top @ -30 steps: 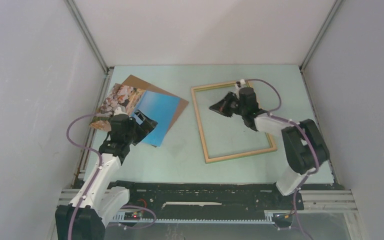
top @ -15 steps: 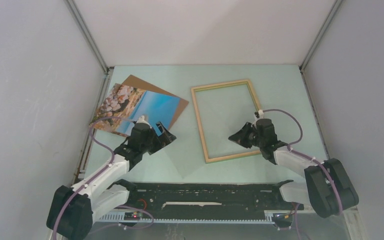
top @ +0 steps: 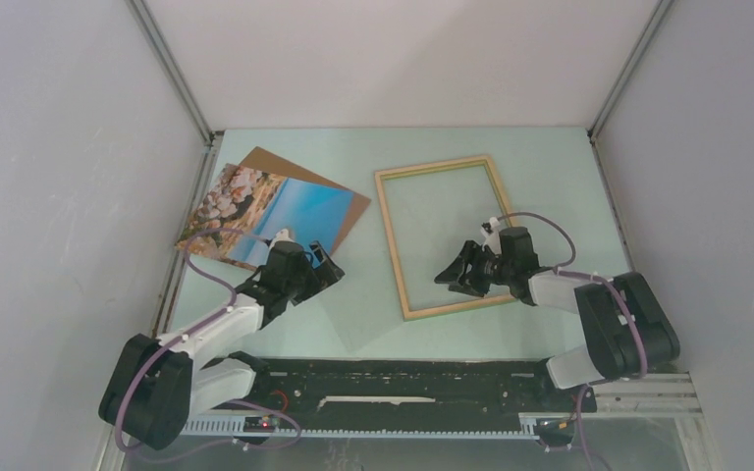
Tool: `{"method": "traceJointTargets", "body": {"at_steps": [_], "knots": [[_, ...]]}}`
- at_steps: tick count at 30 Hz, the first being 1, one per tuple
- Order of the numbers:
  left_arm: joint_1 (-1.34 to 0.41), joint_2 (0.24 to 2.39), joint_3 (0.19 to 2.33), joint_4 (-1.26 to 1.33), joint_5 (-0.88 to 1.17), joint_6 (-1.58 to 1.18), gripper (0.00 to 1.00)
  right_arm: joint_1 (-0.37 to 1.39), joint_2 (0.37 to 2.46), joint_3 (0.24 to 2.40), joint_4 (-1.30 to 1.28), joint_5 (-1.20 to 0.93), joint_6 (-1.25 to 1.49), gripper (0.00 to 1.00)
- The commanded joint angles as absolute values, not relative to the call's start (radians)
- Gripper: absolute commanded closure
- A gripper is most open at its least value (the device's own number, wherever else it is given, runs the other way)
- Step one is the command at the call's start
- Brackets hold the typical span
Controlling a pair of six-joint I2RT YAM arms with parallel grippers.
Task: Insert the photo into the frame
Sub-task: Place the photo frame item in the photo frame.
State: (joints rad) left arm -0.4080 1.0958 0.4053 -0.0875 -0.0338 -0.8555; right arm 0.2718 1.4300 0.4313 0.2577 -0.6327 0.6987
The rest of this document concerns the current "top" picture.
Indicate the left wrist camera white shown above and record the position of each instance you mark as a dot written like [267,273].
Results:
[285,234]

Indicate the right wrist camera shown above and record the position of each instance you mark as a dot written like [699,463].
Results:
[491,233]

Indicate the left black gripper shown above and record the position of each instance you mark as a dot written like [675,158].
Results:
[326,273]

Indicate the aluminium rail base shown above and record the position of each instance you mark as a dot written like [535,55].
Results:
[658,396]

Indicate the aluminium corner post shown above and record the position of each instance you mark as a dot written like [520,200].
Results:
[156,40]
[632,62]

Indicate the blue sea photo print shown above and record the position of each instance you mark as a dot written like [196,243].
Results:
[239,215]

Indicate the brown cardboard backing board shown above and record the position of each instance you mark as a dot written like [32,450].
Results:
[266,160]

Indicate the right aluminium corner post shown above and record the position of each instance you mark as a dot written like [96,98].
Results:
[632,62]

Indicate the wooden picture frame green edge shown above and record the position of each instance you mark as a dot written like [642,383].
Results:
[429,211]

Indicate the left aluminium corner post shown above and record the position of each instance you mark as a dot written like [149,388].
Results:
[156,40]

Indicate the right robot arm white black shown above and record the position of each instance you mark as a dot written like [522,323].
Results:
[625,327]

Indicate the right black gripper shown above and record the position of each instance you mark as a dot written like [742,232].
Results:
[456,272]

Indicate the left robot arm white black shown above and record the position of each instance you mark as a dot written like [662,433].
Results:
[160,383]

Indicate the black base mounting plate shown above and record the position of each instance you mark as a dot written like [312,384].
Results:
[395,399]

